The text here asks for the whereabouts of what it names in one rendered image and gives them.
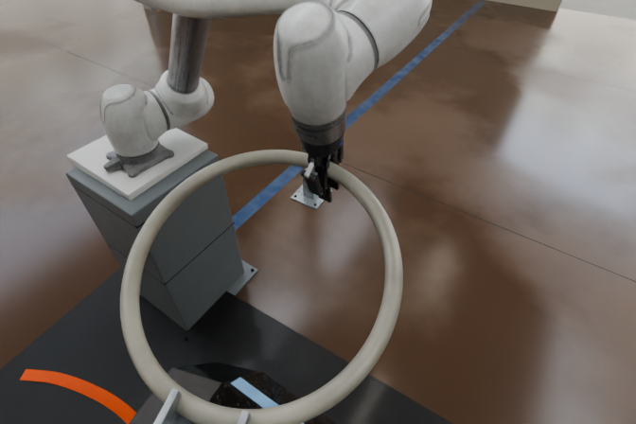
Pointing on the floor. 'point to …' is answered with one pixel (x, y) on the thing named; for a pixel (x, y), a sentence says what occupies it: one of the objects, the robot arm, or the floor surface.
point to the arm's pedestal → (173, 239)
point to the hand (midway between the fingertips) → (327, 185)
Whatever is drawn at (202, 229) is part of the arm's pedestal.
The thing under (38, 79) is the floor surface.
